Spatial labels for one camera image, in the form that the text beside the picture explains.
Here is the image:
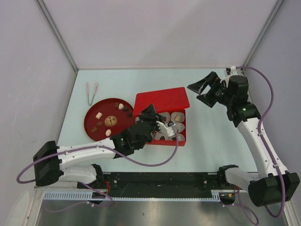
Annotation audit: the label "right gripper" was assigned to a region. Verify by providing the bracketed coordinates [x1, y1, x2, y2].
[187, 72, 233, 108]

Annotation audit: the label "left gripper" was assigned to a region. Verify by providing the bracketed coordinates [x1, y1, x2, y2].
[137, 104, 165, 149]

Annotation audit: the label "red box lid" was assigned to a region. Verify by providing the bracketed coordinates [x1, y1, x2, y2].
[133, 87, 190, 117]

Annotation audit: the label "red chocolate box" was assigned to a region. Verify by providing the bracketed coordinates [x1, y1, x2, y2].
[148, 109, 186, 146]

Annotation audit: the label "round red plate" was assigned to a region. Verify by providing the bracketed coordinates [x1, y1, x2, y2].
[84, 98, 135, 141]

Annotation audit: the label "pink metal tongs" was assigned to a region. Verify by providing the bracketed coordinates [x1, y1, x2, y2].
[86, 81, 99, 106]

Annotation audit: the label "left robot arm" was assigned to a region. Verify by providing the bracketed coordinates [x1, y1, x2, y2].
[33, 105, 163, 188]

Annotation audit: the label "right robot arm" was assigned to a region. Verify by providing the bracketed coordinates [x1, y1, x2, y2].
[187, 72, 300, 207]

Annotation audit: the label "white round swirl chocolate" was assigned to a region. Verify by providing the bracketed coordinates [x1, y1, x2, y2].
[105, 129, 111, 137]

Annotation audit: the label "white paper cup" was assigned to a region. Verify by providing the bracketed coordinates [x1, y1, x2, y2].
[171, 112, 185, 122]
[170, 134, 185, 141]
[160, 112, 171, 122]
[154, 132, 168, 140]
[175, 122, 185, 133]

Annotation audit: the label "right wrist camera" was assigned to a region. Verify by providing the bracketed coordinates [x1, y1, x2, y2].
[222, 66, 243, 82]

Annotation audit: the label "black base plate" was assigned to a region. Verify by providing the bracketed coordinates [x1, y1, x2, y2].
[89, 172, 234, 199]

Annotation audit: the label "grey cable duct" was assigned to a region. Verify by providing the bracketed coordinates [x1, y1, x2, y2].
[43, 190, 233, 203]

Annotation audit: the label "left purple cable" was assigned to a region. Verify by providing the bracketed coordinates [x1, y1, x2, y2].
[16, 124, 179, 214]

